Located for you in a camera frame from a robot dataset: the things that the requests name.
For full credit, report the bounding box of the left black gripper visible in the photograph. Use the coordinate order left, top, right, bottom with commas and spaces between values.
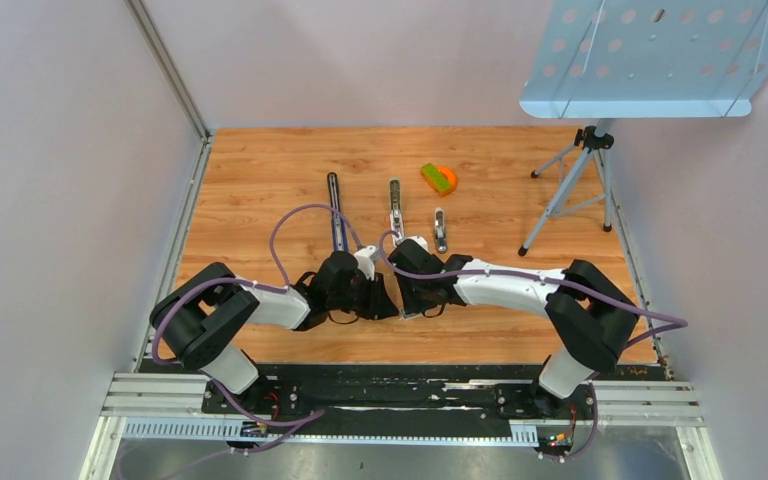
327, 269, 399, 320

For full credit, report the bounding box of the beige grey stapler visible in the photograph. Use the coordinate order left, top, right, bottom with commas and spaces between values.
389, 177, 404, 246

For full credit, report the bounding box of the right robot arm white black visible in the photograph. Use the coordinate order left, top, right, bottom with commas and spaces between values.
387, 239, 639, 418

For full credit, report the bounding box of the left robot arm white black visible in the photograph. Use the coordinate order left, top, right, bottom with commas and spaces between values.
149, 247, 399, 413

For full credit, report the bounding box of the small silver stapler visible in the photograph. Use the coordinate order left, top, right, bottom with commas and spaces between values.
433, 207, 448, 253

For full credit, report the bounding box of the green orange tape dispenser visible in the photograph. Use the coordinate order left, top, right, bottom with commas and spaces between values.
420, 163, 459, 197

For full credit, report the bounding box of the grey tripod stand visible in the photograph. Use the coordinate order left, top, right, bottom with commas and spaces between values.
518, 118, 615, 257

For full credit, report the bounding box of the light blue perforated tray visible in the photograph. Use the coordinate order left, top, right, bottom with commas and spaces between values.
520, 0, 768, 119

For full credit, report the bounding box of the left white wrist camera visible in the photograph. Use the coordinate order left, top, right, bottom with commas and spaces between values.
353, 245, 381, 280

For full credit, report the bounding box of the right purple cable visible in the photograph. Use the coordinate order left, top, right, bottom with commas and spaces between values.
378, 229, 689, 462

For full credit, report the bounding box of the purple cable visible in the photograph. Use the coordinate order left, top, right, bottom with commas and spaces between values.
150, 203, 365, 455
378, 229, 689, 462

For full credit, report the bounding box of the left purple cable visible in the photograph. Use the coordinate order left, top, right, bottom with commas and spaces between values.
150, 203, 365, 455

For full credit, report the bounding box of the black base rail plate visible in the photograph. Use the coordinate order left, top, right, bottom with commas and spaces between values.
138, 360, 667, 440

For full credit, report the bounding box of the white slotted cable duct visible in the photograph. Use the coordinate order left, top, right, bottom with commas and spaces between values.
121, 418, 539, 448

